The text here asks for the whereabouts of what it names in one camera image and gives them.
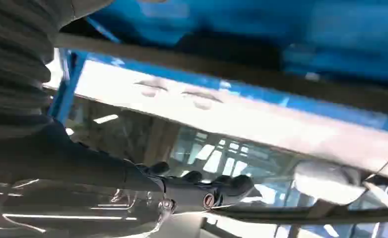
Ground blue metal frame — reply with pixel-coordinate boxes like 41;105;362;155
48;0;388;135

